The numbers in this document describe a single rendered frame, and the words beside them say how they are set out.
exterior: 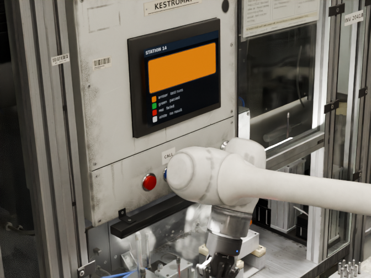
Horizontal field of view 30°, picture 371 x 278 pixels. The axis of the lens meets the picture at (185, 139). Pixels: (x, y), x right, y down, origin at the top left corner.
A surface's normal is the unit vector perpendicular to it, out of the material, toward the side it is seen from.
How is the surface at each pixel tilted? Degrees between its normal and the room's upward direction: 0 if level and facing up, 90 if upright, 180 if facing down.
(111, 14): 90
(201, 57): 90
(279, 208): 90
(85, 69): 90
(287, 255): 0
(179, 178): 62
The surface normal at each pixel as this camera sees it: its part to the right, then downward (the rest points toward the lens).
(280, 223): -0.70, 0.28
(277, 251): -0.03, -0.93
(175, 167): -0.66, -0.15
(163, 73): 0.71, 0.25
